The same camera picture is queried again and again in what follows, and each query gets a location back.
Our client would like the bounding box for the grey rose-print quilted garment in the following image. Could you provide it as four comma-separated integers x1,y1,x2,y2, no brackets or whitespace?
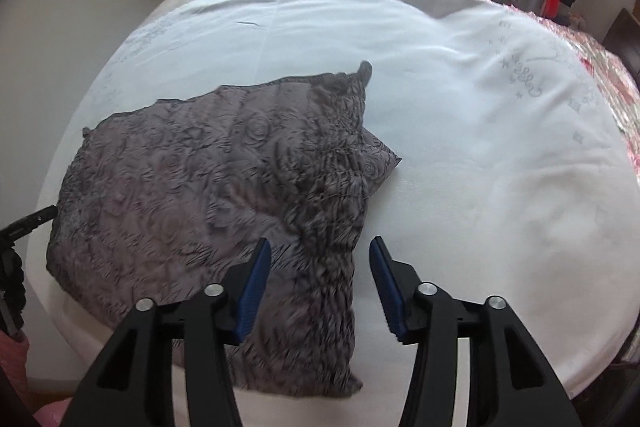
46,61,403,403

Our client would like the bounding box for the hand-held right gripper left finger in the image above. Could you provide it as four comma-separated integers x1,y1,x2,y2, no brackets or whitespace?
60,237,273,427

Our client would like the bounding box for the dark wooden furniture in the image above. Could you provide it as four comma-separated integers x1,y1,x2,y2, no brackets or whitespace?
602,7,640,78

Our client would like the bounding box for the bed with white sheet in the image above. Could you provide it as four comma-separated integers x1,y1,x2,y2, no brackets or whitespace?
25,0,638,427

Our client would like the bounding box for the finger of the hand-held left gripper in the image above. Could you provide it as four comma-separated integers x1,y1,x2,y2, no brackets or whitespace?
0,205,57,244

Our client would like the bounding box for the pink cloth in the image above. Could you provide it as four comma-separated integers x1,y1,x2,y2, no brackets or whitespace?
0,332,68,427

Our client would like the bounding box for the pink floral blanket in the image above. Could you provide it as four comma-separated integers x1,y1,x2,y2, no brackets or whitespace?
415,0,640,188

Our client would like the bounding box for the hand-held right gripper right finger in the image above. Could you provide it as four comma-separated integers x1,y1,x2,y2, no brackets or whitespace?
368,235,583,427

